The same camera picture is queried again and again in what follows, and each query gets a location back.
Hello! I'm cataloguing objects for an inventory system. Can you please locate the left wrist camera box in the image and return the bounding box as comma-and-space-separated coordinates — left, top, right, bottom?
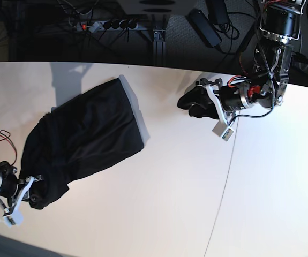
212, 121, 236, 141

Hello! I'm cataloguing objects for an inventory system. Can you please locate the black T-shirt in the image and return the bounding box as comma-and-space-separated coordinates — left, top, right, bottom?
19, 79, 144, 210

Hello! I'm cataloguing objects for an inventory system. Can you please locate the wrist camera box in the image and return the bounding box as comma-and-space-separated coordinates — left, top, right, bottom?
212, 121, 236, 141
3, 208, 24, 227

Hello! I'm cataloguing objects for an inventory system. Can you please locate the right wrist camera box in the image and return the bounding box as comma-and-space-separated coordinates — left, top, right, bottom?
3, 208, 24, 227

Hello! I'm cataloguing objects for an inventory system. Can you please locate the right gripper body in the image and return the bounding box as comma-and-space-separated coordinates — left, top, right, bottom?
0, 161, 43, 217

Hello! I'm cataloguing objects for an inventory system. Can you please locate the aluminium frame post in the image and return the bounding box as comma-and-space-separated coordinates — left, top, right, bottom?
145, 14, 170, 67

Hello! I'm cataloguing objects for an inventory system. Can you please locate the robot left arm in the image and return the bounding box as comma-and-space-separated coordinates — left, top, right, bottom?
177, 1, 306, 126

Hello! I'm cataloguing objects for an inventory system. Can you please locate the grey power strip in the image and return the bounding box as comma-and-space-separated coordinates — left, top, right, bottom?
68, 18, 140, 33

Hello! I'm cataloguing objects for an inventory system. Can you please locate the black adapter box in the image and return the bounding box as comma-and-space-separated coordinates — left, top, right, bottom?
205, 0, 229, 25

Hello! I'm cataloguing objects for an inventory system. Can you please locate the black power brick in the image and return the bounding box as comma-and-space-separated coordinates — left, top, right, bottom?
187, 9, 222, 48

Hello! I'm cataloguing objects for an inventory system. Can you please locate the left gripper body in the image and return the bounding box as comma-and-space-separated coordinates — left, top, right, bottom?
196, 76, 277, 126

